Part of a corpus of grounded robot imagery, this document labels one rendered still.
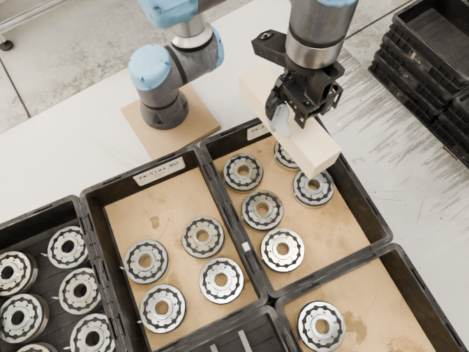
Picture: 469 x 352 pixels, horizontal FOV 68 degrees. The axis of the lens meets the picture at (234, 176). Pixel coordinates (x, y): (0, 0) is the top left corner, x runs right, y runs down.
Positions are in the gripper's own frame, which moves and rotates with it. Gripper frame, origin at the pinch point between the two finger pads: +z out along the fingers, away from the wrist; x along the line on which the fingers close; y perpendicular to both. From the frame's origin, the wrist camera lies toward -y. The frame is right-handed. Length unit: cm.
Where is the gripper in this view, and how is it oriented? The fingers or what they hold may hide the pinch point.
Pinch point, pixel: (287, 115)
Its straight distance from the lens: 69.6
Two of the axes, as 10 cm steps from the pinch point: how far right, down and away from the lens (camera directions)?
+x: 8.3, -5.3, 1.9
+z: 0.3, 3.7, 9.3
